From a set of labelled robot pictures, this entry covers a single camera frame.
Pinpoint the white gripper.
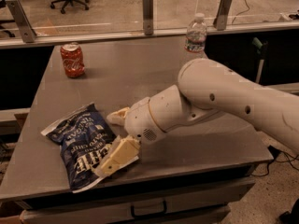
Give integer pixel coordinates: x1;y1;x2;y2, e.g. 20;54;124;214
98;97;165;175

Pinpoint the blue Kettle chip bag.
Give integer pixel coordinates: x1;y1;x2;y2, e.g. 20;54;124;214
40;102;139;194

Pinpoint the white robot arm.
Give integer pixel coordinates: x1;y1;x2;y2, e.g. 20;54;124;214
100;58;299;175

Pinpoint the clear plastic water bottle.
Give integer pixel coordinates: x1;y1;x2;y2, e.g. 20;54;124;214
185;13;207;53

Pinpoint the red Coca-Cola can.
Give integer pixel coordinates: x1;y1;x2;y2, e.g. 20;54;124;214
60;42;85;78

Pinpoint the grey drawer front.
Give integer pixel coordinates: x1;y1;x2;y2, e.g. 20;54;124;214
19;175;256;224

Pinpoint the black drawer handle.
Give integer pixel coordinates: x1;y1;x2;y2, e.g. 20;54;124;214
130;201;167;219

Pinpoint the middle metal glass bracket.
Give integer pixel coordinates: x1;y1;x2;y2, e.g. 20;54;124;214
142;0;153;35

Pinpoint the metal glass bracket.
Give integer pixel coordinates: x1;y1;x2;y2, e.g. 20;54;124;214
213;0;233;31
142;0;153;35
6;0;36;43

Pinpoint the left metal glass bracket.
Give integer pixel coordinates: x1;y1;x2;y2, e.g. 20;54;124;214
6;0;36;43

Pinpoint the right metal glass bracket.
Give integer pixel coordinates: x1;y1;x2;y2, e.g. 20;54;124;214
213;0;233;31

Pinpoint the black floor cable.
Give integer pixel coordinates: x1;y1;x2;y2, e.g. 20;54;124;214
250;145;299;177

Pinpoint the green-tipped metal post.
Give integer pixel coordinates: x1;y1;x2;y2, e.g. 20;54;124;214
252;37;268;83

